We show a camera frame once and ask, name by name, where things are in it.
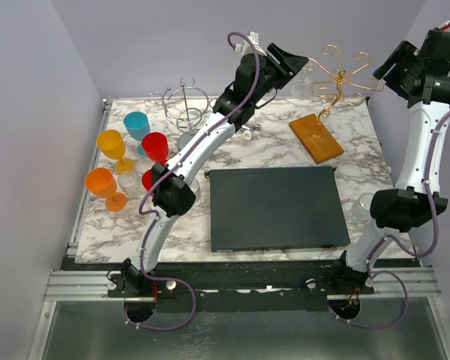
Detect yellow plastic wine glass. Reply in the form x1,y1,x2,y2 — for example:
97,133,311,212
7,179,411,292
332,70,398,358
96,129,135,174

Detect blue plastic wine glass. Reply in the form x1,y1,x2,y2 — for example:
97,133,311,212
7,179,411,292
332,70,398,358
123,111,150,157

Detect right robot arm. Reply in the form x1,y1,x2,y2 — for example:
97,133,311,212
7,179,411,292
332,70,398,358
330,23,450,294

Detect clear textured wine glass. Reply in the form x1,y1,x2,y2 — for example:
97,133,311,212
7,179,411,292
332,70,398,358
118,170,145,200

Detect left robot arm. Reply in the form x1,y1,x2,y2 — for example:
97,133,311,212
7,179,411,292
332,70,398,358
120,43,309,296

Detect dark grey flat box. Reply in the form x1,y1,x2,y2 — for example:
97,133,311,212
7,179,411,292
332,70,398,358
206,166,350,252

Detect clear ribbed wine glass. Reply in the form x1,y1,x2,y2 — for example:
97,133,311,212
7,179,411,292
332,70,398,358
190,178,201,204

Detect gold wire wooden-base rack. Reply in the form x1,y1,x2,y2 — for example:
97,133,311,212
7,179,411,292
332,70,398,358
289,44,384,164

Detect red plastic wine glass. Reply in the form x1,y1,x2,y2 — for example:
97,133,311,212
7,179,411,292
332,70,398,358
141,169,154,191

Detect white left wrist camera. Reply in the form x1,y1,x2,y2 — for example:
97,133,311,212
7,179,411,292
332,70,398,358
234,31,266,56

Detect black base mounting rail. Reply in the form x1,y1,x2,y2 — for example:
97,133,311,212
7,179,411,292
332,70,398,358
108,260,374,313

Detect aluminium extrusion rail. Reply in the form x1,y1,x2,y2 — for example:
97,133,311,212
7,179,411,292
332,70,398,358
44,268,116,301

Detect orange plastic wine glass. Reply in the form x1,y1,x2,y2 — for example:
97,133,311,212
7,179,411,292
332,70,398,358
84,167,128,212

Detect chrome wine glass rack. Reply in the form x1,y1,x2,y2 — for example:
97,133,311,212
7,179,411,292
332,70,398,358
149,77,214,151

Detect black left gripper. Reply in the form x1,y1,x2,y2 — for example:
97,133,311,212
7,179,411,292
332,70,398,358
250,44,305,104

